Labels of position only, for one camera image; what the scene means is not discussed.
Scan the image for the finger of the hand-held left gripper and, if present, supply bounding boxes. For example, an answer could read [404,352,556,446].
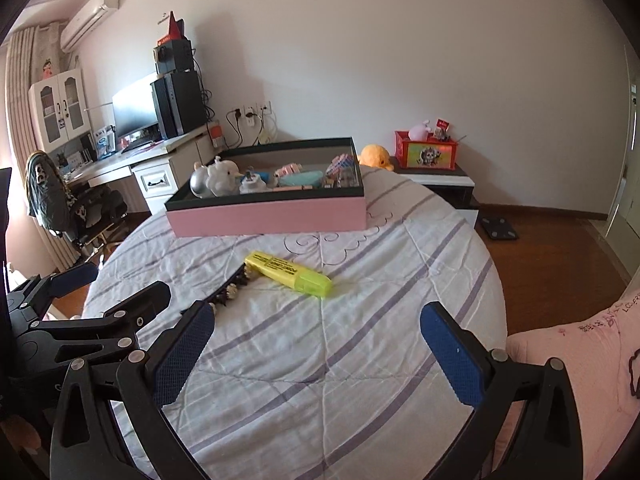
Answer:
[30,281,172,356]
[7,261,100,321]

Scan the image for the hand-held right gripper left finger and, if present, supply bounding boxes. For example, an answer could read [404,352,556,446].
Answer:
[49,300,216,480]

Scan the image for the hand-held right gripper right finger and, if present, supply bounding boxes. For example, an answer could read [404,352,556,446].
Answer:
[420,301,586,480]

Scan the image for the black flowered hair comb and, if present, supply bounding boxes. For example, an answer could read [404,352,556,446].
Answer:
[180,265,253,318]

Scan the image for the yellow highlighter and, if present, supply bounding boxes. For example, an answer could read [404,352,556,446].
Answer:
[244,251,333,300]

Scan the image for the silver ball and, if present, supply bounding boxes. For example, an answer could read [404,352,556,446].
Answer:
[190,167,213,197]

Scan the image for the white cartoon figurine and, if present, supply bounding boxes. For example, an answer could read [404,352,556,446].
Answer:
[205,156,246,196]

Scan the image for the pink shallow storage box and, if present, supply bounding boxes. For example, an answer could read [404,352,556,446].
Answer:
[165,136,368,238]

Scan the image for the teal case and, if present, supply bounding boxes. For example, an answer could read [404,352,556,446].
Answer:
[277,170,325,190]

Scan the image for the white pink block cat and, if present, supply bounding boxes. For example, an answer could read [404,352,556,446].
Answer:
[327,154,358,176]

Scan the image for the black office chair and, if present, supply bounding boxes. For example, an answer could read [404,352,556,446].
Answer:
[25,151,131,261]

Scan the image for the dark jacket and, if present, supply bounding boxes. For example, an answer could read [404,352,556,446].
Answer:
[25,151,71,233]

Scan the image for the white desk drawer unit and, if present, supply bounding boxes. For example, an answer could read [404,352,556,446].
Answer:
[134,160,201,213]

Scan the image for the pink printed bedding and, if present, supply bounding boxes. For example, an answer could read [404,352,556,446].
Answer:
[492,287,640,480]

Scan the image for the black bathroom scale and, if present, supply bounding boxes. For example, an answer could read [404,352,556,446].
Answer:
[475,217,521,243]

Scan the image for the blue box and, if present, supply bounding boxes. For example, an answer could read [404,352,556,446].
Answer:
[92,127,117,156]

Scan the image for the white desk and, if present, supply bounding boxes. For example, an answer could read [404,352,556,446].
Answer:
[60,127,221,216]

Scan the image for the white glass-door cabinet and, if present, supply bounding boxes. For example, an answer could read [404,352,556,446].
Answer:
[27,69,92,153]

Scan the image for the black computer monitor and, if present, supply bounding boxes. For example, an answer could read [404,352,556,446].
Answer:
[111,72,161,138]

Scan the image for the red storage crate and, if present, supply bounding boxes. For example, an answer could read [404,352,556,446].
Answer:
[394,130,460,171]

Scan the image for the black computer tower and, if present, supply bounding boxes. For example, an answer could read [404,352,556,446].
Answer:
[150,70,207,140]

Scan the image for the yellow octopus plush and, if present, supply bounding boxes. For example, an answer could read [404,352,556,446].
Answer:
[357,144,396,171]

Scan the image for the black speaker box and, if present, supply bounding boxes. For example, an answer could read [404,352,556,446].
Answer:
[152,40,195,75]

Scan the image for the white air conditioner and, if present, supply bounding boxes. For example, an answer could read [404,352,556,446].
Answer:
[60,0,121,52]

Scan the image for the white door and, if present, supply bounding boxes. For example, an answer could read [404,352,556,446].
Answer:
[602,45,640,241]

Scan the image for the red pennant box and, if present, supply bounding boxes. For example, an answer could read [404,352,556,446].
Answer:
[157,10,186,43]

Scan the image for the black power cables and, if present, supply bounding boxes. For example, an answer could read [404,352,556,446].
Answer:
[225,107,278,148]

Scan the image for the white wall outlets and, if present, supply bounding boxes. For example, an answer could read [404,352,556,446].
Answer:
[227,101,273,121]

